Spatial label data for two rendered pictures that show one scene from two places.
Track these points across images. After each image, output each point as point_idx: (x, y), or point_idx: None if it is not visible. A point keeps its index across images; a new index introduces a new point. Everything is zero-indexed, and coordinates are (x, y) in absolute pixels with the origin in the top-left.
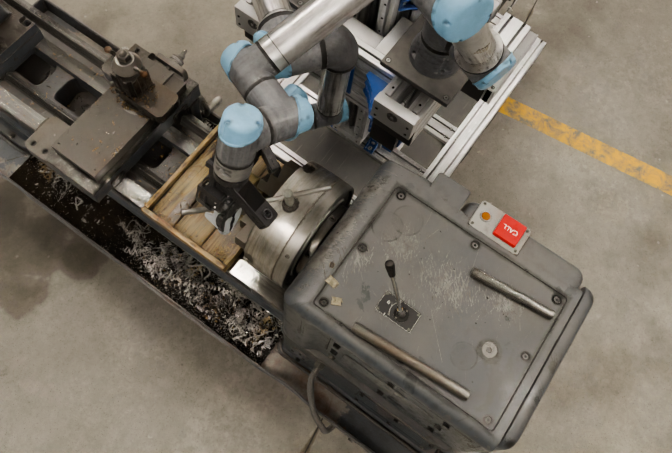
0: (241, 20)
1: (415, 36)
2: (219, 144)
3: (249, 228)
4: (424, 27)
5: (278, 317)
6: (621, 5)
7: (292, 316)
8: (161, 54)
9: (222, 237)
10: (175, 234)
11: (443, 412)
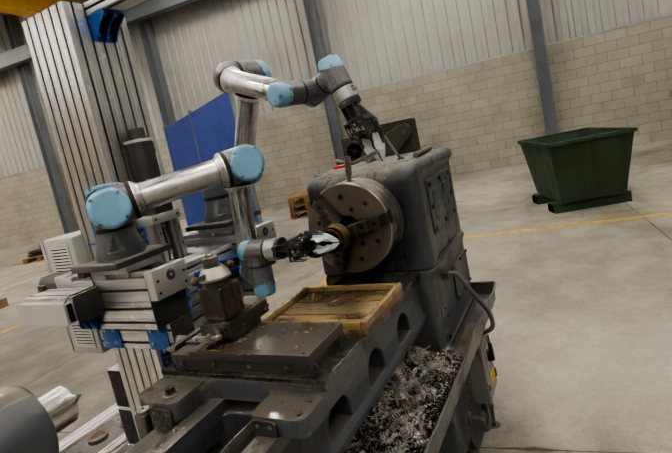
0: (161, 284)
1: (210, 214)
2: (342, 71)
3: (368, 218)
4: (216, 188)
5: (423, 319)
6: (107, 394)
7: (421, 187)
8: (174, 343)
9: (372, 296)
10: (381, 303)
11: (441, 151)
